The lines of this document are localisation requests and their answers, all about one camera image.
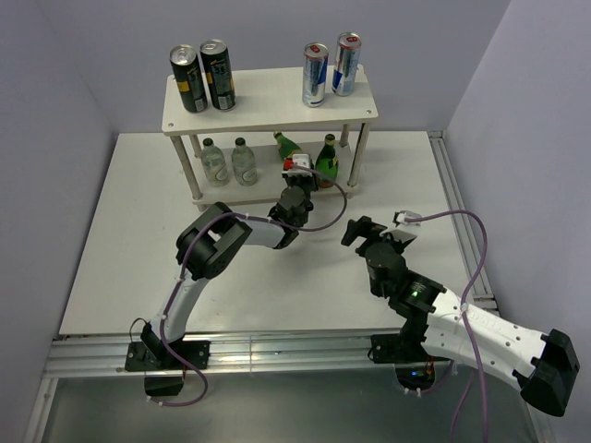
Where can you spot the black can right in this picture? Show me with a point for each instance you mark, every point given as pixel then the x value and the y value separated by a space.
pixel 216 62

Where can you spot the clear soda bottle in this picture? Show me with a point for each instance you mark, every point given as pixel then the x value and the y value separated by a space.
pixel 214 164
pixel 244 163

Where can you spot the silver can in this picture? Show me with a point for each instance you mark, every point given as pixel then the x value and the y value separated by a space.
pixel 346 60
pixel 314 74

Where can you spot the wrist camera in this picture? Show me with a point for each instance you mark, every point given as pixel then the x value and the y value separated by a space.
pixel 297 160
pixel 404 228

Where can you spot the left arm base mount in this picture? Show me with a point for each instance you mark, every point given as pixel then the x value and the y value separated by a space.
pixel 165 377

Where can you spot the black can left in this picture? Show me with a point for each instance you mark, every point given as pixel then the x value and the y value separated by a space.
pixel 186 69

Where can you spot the black can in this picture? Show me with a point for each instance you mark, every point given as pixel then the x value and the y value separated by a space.
pixel 186 69
pixel 216 62

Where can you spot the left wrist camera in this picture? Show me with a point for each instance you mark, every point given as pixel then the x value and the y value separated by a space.
pixel 297 160

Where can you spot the white two-tier shelf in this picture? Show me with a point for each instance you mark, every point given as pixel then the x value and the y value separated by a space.
pixel 269 100

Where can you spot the green glass bottle front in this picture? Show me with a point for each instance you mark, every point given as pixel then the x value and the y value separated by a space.
pixel 286 147

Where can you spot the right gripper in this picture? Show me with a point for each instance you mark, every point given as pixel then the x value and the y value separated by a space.
pixel 364 227

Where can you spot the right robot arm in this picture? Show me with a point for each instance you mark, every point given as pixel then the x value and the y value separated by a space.
pixel 542 366

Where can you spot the aluminium rail frame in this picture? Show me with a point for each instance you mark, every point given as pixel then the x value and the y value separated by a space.
pixel 305 309

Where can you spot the green glass bottle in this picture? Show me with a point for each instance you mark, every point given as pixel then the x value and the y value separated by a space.
pixel 327 162
pixel 286 147

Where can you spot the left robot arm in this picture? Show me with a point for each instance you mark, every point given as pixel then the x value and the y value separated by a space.
pixel 206 248

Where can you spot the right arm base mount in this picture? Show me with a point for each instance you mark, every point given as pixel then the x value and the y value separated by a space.
pixel 414 369

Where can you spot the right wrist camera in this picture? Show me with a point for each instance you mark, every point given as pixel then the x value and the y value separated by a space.
pixel 404 228

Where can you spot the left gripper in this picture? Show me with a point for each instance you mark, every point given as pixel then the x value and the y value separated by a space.
pixel 311 181

